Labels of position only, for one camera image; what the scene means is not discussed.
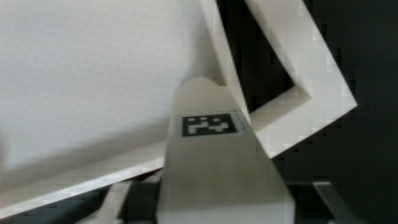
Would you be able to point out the white desk leg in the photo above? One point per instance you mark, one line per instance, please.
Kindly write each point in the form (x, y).
(223, 188)

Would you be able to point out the white right fence block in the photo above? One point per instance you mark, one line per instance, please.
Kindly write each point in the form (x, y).
(312, 105)

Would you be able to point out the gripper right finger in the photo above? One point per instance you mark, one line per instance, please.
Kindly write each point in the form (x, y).
(321, 205)

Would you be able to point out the white desk top tray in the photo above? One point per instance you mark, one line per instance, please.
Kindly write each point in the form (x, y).
(97, 57)

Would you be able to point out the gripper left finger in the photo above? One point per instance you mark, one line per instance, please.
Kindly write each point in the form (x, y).
(129, 206)

